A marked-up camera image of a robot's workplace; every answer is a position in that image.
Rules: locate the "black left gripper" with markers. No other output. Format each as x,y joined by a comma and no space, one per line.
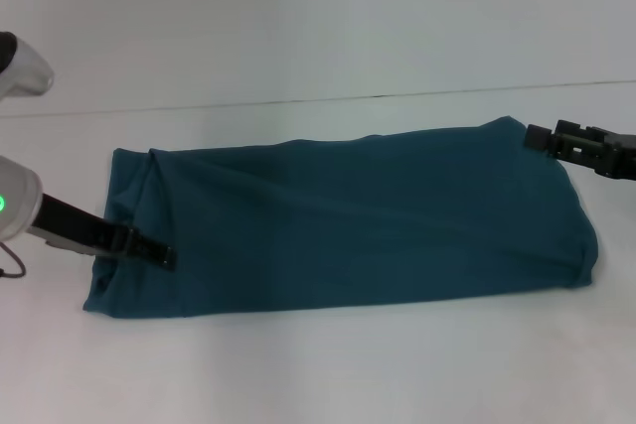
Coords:
74,228

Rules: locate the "teal t-shirt with FREE print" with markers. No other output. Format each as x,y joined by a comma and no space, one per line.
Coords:
348,225

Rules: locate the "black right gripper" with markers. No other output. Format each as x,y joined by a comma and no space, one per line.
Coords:
618,156

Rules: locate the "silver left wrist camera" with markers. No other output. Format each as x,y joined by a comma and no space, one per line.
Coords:
22,69

